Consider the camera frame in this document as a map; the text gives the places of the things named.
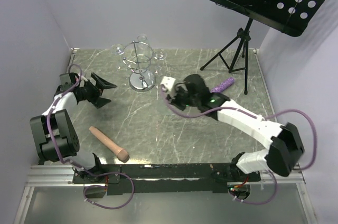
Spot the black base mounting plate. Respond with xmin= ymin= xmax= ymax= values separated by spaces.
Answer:
xmin=72 ymin=163 xmax=261 ymax=195

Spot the purple glitter microphone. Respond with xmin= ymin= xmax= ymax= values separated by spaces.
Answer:
xmin=211 ymin=77 xmax=235 ymax=93

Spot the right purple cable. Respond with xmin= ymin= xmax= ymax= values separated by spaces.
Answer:
xmin=161 ymin=86 xmax=317 ymax=172

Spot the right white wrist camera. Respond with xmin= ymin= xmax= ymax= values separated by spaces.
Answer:
xmin=160 ymin=76 xmax=177 ymax=98

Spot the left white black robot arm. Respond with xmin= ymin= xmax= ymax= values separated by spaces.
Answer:
xmin=30 ymin=72 xmax=117 ymax=183

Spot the chrome wine glass rack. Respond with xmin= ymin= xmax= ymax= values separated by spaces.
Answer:
xmin=122 ymin=41 xmax=156 ymax=92

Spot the purple cable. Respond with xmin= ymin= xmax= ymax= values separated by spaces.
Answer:
xmin=46 ymin=63 xmax=135 ymax=210
xmin=161 ymin=86 xmax=317 ymax=172

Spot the clear wine glass front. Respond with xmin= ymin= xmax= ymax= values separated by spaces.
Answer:
xmin=154 ymin=65 xmax=162 ymax=76

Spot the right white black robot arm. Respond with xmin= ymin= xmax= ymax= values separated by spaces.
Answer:
xmin=160 ymin=74 xmax=304 ymax=181

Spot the beige pink microphone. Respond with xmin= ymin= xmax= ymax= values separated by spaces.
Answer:
xmin=89 ymin=126 xmax=129 ymax=162

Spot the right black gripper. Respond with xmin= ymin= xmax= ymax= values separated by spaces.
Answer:
xmin=167 ymin=85 xmax=201 ymax=111

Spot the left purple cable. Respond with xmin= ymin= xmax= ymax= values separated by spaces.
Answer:
xmin=46 ymin=63 xmax=135 ymax=210

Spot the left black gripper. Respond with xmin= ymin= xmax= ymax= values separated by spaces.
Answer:
xmin=79 ymin=73 xmax=116 ymax=108

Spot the clear wine glass back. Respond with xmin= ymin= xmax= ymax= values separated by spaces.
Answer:
xmin=137 ymin=33 xmax=148 ymax=43

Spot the clear wine glass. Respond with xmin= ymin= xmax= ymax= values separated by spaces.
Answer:
xmin=110 ymin=44 xmax=125 ymax=55
xmin=153 ymin=49 xmax=167 ymax=61
xmin=137 ymin=33 xmax=148 ymax=43
xmin=154 ymin=65 xmax=162 ymax=76

